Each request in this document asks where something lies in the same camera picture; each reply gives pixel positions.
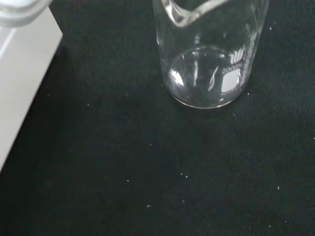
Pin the clear glass beaker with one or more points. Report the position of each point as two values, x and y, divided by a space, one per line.
204 73

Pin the black bench cloth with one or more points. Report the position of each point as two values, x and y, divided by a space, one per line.
123 152

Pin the white electronic balance steel pan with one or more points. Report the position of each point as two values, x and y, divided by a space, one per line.
22 73

